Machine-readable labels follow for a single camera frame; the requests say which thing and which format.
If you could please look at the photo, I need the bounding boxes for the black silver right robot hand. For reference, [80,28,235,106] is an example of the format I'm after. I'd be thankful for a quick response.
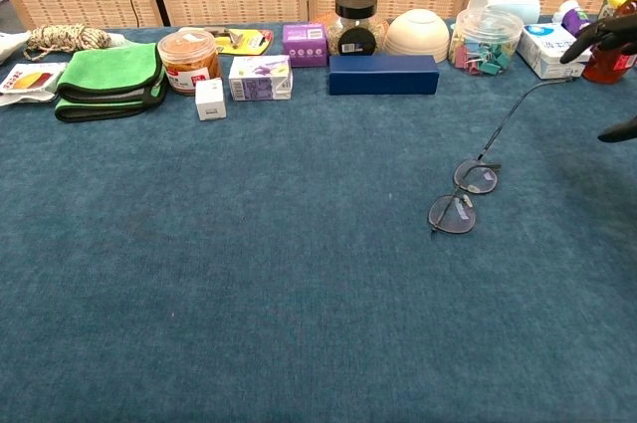
[559,12,637,144]

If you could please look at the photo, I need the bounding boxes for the thin-framed eyeglasses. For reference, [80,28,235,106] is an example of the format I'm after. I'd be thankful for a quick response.
[426,77,581,237]

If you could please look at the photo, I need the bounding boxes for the navy blue glasses case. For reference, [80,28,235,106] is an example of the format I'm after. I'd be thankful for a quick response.
[327,54,441,97]

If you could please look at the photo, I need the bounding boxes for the white purple toothpaste tube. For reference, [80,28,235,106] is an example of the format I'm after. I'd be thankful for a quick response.
[553,0,598,39]

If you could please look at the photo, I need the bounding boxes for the honey bottle yellow cap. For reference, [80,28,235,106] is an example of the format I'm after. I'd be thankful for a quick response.
[580,0,637,86]

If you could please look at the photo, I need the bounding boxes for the white blue carton box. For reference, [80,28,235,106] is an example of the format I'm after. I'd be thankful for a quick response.
[516,22,593,81]

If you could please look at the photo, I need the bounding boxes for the white light-blue cup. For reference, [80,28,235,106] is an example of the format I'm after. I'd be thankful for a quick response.
[466,0,542,26]

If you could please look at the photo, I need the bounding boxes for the clear jar of binder clips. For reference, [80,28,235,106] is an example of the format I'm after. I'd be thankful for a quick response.
[447,8,525,77]

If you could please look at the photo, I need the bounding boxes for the beige upturned bowl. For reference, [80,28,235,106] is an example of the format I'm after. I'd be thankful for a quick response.
[382,8,452,64]

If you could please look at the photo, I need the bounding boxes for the glass jar black lid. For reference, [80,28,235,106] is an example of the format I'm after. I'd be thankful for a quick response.
[325,0,389,59]

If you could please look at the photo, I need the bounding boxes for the purple cardboard box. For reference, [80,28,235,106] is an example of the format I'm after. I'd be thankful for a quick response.
[282,22,329,69]

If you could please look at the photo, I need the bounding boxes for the white purple printed box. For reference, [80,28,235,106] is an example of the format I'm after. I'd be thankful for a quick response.
[228,54,295,103]

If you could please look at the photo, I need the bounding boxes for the razor in yellow package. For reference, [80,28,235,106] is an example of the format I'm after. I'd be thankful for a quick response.
[206,26,276,57]

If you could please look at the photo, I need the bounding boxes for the small white box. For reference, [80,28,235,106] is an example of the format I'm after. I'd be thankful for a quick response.
[194,77,228,122]

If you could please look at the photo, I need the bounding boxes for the blue table cloth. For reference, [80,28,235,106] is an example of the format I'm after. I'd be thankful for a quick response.
[0,14,637,423]

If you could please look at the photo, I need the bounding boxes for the clear jar of rubber bands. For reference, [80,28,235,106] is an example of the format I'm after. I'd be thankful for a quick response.
[156,28,222,98]

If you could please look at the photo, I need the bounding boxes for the folded green towel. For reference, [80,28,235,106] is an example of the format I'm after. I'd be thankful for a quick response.
[53,42,169,123]

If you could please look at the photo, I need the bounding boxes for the white snack packet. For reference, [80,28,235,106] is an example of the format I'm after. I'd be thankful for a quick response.
[0,62,69,108]

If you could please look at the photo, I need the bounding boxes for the white salt bag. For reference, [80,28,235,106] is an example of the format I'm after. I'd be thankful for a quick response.
[0,30,32,66]

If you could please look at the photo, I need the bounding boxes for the coiled beige rope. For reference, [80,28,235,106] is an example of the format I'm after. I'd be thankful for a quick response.
[23,23,113,62]

